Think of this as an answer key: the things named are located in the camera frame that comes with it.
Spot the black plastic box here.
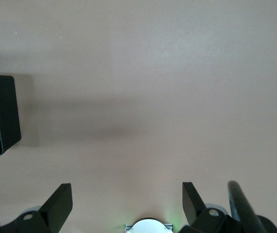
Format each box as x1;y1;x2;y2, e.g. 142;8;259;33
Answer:
0;73;22;156

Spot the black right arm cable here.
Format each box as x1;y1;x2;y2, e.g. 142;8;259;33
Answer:
227;181;267;233

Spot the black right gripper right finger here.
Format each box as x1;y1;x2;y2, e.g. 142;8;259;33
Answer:
179;182;239;233

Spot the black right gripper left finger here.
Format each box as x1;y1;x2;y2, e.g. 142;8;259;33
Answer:
0;183;73;233

